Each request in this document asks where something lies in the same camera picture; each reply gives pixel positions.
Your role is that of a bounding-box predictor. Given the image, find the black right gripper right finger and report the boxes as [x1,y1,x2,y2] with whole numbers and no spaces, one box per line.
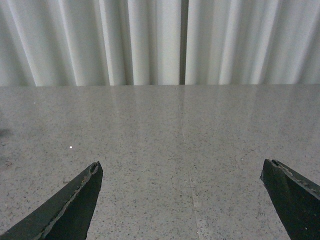
[260,159,320,240]

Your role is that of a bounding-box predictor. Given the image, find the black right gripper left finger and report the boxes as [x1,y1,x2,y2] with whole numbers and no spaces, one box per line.
[0,162,103,240]

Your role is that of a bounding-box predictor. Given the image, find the white pleated curtain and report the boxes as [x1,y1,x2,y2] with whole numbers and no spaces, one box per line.
[0,0,320,87]

